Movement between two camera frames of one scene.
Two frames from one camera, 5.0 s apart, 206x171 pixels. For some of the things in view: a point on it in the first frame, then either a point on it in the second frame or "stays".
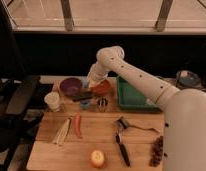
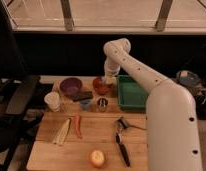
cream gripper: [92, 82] to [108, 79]
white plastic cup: [52, 98] stays
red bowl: [102, 88] stays
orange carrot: [77, 125] stays
